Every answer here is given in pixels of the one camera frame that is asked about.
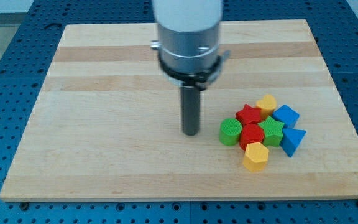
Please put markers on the yellow hexagon block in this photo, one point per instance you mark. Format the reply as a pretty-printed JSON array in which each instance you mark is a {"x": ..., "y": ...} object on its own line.
[{"x": 256, "y": 157}]

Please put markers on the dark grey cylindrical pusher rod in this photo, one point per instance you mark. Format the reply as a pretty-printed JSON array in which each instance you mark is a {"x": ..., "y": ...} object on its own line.
[{"x": 190, "y": 110}]

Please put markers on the blue triangle block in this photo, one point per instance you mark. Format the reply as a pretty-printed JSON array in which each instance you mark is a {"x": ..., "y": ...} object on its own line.
[{"x": 291, "y": 140}]

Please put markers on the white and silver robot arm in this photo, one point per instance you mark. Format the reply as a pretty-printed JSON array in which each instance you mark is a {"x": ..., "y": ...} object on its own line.
[{"x": 188, "y": 51}]

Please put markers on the yellow heart block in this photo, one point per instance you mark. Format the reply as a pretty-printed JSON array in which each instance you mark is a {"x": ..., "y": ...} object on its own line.
[{"x": 267, "y": 105}]

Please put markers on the green cylinder block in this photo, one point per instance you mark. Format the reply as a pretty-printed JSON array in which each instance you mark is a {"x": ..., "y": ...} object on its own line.
[{"x": 230, "y": 131}]

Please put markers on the blue cube block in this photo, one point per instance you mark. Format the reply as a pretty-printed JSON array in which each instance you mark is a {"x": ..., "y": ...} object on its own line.
[{"x": 287, "y": 115}]

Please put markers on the blue perforated table mat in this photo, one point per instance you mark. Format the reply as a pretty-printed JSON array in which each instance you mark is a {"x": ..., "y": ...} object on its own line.
[{"x": 25, "y": 63}]

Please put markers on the red star block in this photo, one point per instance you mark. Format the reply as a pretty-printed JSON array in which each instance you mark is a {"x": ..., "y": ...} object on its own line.
[{"x": 249, "y": 115}]

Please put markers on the green star block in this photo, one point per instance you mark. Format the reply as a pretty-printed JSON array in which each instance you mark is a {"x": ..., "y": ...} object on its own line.
[{"x": 272, "y": 129}]

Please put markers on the red cylinder block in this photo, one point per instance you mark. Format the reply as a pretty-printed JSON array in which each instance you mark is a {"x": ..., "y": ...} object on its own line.
[{"x": 251, "y": 133}]

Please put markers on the light wooden board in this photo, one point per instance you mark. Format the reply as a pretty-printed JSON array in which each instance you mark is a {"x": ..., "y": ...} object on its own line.
[{"x": 106, "y": 124}]

